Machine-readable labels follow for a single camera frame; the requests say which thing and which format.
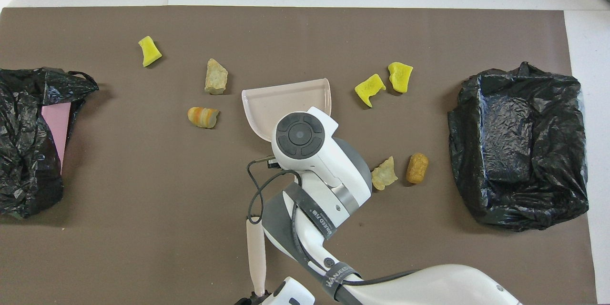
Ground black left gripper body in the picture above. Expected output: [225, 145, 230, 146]
[236, 291, 270, 305]

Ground beige brush black bristles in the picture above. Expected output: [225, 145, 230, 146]
[245, 216, 267, 297]

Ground pale yellow jagged chunk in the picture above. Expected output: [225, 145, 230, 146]
[371, 156, 398, 191]

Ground beige plastic dustpan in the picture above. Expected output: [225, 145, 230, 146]
[241, 78, 332, 142]

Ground brown nugget chunk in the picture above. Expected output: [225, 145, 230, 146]
[406, 152, 429, 184]

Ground large pale layered chunk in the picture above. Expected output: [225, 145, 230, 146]
[204, 59, 229, 95]

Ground notched yellow sponge piece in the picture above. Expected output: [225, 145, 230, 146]
[354, 73, 386, 108]

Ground pink bin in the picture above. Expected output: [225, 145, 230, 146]
[41, 102, 72, 174]

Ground black trash bag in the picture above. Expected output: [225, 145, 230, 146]
[0, 67, 100, 220]
[447, 61, 590, 232]

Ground brown table mat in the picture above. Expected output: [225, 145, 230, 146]
[0, 6, 598, 305]

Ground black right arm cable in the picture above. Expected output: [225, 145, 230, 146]
[246, 155, 420, 291]

